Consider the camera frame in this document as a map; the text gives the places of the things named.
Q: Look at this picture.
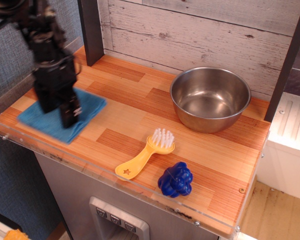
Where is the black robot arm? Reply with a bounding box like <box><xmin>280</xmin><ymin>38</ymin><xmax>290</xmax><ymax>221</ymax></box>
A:
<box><xmin>0</xmin><ymin>0</ymin><xmax>81</xmax><ymax>128</ymax></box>

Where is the grey toy kitchen cabinet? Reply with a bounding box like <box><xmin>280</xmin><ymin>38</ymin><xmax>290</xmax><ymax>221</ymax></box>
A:
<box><xmin>36</xmin><ymin>153</ymin><xmax>218</xmax><ymax>240</ymax></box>

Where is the blue plastic grape toy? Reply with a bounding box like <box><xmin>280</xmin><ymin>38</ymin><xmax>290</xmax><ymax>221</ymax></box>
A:
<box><xmin>157</xmin><ymin>162</ymin><xmax>193</xmax><ymax>198</ymax></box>

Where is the dark right shelf post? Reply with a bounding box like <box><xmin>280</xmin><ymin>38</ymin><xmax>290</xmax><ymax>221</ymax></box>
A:
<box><xmin>264</xmin><ymin>16</ymin><xmax>300</xmax><ymax>122</ymax></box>

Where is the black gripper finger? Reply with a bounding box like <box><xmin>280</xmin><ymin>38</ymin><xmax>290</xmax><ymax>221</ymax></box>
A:
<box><xmin>34</xmin><ymin>84</ymin><xmax>61</xmax><ymax>113</ymax></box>
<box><xmin>59</xmin><ymin>95</ymin><xmax>82</xmax><ymax>128</ymax></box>

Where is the silver dispenser panel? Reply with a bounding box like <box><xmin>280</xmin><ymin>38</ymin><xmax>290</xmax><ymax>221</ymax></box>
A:
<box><xmin>89</xmin><ymin>196</ymin><xmax>150</xmax><ymax>240</ymax></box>

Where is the silver metal pot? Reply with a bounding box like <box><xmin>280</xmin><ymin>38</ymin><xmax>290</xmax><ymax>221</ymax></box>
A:
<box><xmin>169</xmin><ymin>67</ymin><xmax>252</xmax><ymax>133</ymax></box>

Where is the orange object bottom left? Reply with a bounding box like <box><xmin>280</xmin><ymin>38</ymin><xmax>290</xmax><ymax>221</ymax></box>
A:
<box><xmin>3</xmin><ymin>229</ymin><xmax>29</xmax><ymax>240</ymax></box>

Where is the yellow scrub brush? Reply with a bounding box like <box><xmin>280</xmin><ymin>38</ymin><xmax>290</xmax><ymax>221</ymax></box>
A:
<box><xmin>115</xmin><ymin>128</ymin><xmax>175</xmax><ymax>180</ymax></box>

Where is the blue rag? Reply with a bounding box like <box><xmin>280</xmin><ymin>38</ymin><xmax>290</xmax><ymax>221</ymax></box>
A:
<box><xmin>17</xmin><ymin>88</ymin><xmax>107</xmax><ymax>144</ymax></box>

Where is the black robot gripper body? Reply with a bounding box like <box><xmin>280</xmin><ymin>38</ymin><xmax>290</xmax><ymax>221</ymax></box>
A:
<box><xmin>33</xmin><ymin>54</ymin><xmax>77</xmax><ymax>104</ymax></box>

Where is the white toy sink unit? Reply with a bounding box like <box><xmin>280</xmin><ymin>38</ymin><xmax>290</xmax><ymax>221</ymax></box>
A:
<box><xmin>256</xmin><ymin>92</ymin><xmax>300</xmax><ymax>199</ymax></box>

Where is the clear acrylic edge guard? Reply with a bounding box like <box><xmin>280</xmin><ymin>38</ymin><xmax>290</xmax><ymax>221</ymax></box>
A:
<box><xmin>0</xmin><ymin>123</ymin><xmax>240</xmax><ymax>240</ymax></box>

